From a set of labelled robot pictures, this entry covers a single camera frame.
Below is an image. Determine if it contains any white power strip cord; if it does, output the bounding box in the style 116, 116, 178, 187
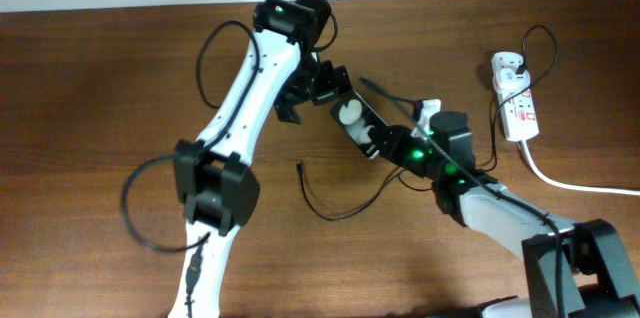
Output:
518, 139, 640, 197

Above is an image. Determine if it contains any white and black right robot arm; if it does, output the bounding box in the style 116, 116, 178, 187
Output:
367, 111, 639, 317

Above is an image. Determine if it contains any white usb charger adapter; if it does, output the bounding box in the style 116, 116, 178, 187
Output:
493, 68, 531, 94

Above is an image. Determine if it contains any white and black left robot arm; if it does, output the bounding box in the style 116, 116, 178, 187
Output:
169, 0, 348, 317

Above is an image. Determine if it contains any white power strip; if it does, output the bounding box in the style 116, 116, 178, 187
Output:
491, 52, 539, 142

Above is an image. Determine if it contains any black charger cable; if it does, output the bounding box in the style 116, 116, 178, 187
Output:
295, 24, 559, 222

